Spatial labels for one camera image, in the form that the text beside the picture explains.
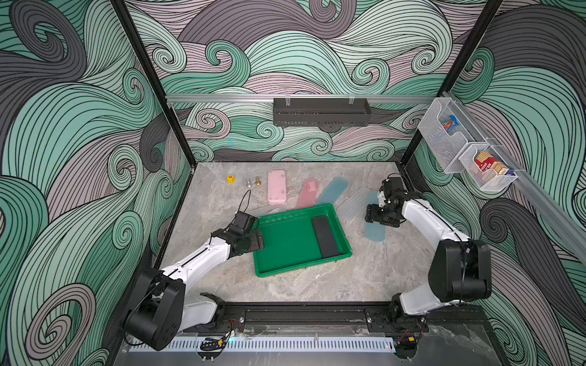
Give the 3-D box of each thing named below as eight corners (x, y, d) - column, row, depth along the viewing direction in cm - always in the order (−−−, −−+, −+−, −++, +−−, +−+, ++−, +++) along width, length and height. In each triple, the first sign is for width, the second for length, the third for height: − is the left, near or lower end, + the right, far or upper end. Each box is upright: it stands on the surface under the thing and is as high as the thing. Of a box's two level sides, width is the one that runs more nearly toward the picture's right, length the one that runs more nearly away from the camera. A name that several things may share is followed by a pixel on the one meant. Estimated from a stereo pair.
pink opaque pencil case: (266, 204, 106) (265, 200, 103) (268, 174, 119) (267, 169, 116) (286, 204, 106) (286, 200, 103) (286, 174, 119) (286, 169, 116)
